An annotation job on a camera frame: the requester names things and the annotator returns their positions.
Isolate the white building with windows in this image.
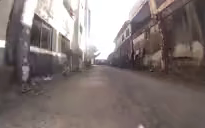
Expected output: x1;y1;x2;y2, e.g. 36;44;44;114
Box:
0;0;93;88

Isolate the dark pole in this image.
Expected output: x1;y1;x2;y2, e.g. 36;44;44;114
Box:
9;0;33;93

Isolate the grey building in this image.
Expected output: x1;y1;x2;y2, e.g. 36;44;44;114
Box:
107;20;134;69

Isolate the pile of rubble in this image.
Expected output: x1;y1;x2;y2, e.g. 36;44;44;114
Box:
21;73;54;94

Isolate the weathered building with orange top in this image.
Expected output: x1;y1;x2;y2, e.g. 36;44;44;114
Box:
129;0;205;82

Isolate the grey asphalt road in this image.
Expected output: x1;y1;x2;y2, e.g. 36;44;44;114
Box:
0;64;205;128

